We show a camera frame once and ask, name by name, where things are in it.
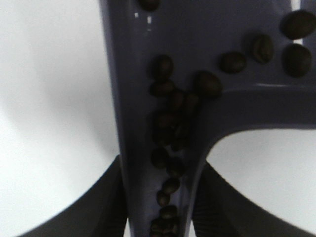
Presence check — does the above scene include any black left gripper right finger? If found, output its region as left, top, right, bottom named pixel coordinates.
left=192, top=163, right=304, bottom=237

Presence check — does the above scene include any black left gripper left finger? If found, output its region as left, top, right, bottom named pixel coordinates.
left=22, top=156, right=128, bottom=237

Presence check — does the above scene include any pile of coffee beans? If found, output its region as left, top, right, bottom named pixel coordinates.
left=139, top=0, right=316, bottom=237

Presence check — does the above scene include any grey plastic dustpan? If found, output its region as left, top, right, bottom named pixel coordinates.
left=100, top=0, right=316, bottom=237

